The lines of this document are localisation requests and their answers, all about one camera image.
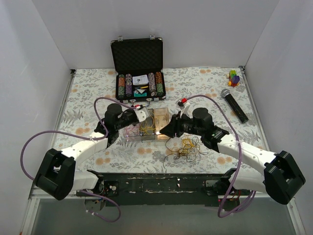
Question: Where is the pink thin wire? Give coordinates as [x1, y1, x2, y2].
[124, 124, 139, 138]

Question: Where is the dark brown thin wire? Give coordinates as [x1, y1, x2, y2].
[162, 137, 209, 163]

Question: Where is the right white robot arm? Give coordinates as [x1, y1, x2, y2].
[160, 108, 306, 205]

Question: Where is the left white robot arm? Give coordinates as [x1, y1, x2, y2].
[34, 103, 149, 200]

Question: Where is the clear plastic organizer box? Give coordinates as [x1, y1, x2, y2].
[123, 108, 170, 142]

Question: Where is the teal card box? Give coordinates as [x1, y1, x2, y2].
[134, 89, 147, 97]

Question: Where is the white playing card deck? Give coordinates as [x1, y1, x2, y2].
[132, 74, 149, 86]

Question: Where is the purple poker chip row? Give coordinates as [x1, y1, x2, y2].
[125, 73, 133, 97]

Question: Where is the orange poker chip row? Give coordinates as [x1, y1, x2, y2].
[118, 74, 125, 98]

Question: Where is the grey poker chip row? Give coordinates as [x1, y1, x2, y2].
[148, 72, 157, 96]

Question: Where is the floral table mat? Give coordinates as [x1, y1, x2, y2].
[52, 68, 268, 173]

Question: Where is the black handheld microphone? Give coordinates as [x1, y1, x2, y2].
[221, 89, 249, 123]

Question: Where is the orange green chip row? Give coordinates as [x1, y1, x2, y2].
[155, 72, 164, 95]

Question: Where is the black poker chip case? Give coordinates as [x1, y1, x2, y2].
[111, 35, 166, 103]

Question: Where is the colourful toy block train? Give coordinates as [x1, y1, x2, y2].
[226, 70, 240, 87]

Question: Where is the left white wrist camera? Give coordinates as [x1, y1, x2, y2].
[134, 107, 150, 123]

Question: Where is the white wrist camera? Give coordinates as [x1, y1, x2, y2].
[134, 107, 150, 123]
[176, 98, 190, 118]

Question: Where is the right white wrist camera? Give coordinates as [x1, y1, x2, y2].
[176, 98, 190, 118]

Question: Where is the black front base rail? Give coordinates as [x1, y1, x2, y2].
[66, 172, 240, 207]

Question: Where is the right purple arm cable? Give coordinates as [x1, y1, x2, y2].
[183, 94, 256, 218]

